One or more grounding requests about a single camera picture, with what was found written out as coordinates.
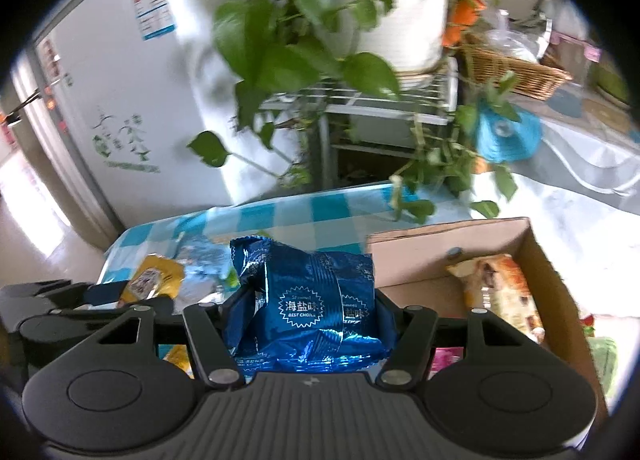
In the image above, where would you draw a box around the translucent white bag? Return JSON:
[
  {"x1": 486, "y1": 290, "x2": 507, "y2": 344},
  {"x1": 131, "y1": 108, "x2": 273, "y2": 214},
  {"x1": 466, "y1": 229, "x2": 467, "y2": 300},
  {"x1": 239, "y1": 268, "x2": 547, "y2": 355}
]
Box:
[{"x1": 485, "y1": 27, "x2": 541, "y2": 65}]

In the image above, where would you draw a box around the pink snack packet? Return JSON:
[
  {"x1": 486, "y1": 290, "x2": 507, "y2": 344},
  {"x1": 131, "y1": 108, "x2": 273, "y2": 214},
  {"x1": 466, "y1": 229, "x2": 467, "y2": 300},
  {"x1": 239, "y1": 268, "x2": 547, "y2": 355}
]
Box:
[{"x1": 430, "y1": 347, "x2": 466, "y2": 376}]

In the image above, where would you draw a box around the dark metal handle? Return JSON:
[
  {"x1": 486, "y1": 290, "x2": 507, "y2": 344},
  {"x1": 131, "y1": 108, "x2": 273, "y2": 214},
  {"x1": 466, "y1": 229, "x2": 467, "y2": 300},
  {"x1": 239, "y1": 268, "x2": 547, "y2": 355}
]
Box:
[{"x1": 0, "y1": 90, "x2": 46, "y2": 128}]

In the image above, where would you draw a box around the white metal plant rack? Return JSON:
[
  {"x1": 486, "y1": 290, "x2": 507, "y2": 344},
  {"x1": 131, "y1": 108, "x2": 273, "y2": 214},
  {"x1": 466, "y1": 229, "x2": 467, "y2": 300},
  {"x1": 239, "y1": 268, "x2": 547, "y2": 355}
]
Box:
[{"x1": 260, "y1": 57, "x2": 461, "y2": 191}]

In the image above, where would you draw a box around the wicker basket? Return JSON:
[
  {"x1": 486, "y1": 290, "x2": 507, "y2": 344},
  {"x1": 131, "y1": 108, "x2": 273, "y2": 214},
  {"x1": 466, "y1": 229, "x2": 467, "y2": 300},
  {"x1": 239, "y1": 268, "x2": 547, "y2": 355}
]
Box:
[{"x1": 460, "y1": 37, "x2": 573, "y2": 101}]

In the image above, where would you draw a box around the dark blue snack packet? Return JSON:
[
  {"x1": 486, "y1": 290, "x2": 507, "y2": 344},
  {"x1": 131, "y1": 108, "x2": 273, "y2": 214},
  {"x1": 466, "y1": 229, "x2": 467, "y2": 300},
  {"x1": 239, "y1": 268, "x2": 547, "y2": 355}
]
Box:
[{"x1": 229, "y1": 236, "x2": 401, "y2": 373}]

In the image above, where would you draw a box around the blue grey round coaster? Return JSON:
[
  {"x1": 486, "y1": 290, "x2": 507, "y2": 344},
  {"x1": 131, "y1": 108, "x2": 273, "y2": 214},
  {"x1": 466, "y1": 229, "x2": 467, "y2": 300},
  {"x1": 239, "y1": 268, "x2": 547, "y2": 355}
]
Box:
[{"x1": 547, "y1": 87, "x2": 583, "y2": 118}]

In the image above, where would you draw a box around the green and red object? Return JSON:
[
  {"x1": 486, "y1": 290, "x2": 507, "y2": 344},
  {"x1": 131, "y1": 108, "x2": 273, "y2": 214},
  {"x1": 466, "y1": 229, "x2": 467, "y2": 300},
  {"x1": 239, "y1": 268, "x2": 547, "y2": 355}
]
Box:
[{"x1": 580, "y1": 315, "x2": 621, "y2": 401}]

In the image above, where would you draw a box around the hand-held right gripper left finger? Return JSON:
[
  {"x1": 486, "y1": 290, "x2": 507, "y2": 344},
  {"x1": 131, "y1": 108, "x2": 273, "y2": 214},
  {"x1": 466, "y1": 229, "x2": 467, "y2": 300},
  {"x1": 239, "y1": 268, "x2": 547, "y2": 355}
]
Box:
[{"x1": 92, "y1": 290, "x2": 256, "y2": 388}]

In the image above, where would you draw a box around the woven round mat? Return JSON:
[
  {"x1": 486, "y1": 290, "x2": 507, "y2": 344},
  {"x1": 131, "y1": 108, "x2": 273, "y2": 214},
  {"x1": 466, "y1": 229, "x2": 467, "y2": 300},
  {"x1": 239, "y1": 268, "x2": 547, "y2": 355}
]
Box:
[{"x1": 582, "y1": 100, "x2": 631, "y2": 133}]

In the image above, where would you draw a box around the orange object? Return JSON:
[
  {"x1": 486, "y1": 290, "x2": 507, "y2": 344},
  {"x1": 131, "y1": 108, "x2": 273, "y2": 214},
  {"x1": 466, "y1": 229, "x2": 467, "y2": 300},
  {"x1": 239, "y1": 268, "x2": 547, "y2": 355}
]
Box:
[{"x1": 442, "y1": 0, "x2": 488, "y2": 48}]

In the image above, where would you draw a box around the cardboard box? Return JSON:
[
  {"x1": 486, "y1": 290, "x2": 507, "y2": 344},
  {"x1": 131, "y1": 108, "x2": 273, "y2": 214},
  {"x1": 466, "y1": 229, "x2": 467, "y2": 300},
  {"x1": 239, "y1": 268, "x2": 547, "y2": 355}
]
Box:
[{"x1": 365, "y1": 217, "x2": 608, "y2": 431}]

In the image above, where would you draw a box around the blue round object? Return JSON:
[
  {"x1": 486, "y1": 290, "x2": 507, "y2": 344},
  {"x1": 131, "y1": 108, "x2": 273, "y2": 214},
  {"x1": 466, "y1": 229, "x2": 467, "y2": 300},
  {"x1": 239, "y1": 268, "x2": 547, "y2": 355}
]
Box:
[{"x1": 475, "y1": 100, "x2": 543, "y2": 163}]

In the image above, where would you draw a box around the silver blue snack packet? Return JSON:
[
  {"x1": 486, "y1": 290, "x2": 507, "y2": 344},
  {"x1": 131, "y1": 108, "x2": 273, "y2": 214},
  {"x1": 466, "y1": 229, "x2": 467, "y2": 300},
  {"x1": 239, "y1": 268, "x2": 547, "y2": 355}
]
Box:
[{"x1": 177, "y1": 235, "x2": 236, "y2": 301}]

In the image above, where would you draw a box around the large white plant pot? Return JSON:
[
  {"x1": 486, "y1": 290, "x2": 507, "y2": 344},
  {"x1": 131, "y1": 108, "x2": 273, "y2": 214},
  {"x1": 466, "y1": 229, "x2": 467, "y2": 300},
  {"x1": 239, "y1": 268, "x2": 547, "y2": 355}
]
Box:
[{"x1": 330, "y1": 0, "x2": 451, "y2": 75}]

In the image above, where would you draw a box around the grey table cover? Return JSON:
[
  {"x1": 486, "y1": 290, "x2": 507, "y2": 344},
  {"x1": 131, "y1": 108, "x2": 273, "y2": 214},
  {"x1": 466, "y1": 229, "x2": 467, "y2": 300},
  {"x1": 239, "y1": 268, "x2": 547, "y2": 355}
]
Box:
[{"x1": 470, "y1": 90, "x2": 640, "y2": 221}]

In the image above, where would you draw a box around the pale yellow triangular snack packet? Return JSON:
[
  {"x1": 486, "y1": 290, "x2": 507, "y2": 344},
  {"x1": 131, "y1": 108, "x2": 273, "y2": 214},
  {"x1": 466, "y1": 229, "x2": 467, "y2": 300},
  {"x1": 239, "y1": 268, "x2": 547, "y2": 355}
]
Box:
[{"x1": 160, "y1": 345, "x2": 193, "y2": 376}]

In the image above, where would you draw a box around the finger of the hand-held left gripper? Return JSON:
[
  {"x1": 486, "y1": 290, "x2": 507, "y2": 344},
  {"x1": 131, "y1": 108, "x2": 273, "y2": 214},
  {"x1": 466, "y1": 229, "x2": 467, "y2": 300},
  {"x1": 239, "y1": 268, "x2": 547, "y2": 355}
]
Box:
[{"x1": 84, "y1": 282, "x2": 176, "y2": 313}]

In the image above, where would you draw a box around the green pothos plant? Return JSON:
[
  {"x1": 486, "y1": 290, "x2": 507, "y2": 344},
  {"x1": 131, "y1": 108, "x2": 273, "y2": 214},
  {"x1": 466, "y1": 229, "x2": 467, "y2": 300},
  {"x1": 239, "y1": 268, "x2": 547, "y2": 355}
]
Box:
[{"x1": 187, "y1": 0, "x2": 523, "y2": 225}]

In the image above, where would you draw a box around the blue checkered tablecloth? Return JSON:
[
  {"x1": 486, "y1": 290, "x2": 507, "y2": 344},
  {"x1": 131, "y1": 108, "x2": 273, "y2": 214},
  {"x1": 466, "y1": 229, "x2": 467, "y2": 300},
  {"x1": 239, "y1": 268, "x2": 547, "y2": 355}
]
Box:
[{"x1": 97, "y1": 182, "x2": 436, "y2": 376}]

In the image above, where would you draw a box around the mustard yellow snack packet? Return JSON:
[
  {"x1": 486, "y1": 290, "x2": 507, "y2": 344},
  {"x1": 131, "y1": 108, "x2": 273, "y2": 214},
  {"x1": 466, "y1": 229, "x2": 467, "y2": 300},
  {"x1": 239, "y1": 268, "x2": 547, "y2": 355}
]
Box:
[{"x1": 122, "y1": 254, "x2": 185, "y2": 303}]

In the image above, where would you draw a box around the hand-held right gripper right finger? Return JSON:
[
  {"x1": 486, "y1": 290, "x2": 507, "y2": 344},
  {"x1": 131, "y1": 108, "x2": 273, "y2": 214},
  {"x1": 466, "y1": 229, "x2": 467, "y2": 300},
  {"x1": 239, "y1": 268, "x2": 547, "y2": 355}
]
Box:
[{"x1": 372, "y1": 287, "x2": 541, "y2": 388}]

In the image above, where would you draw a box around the white refrigerator with tree print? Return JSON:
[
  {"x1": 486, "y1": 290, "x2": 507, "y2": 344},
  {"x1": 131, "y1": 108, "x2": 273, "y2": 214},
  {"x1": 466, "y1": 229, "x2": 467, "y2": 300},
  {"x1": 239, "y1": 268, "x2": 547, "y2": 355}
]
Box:
[{"x1": 10, "y1": 0, "x2": 321, "y2": 251}]

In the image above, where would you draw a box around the orange white snack packet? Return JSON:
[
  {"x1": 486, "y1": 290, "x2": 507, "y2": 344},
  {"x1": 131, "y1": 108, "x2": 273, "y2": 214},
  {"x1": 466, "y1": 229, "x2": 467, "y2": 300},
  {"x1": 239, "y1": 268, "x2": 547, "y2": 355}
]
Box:
[{"x1": 445, "y1": 254, "x2": 546, "y2": 341}]

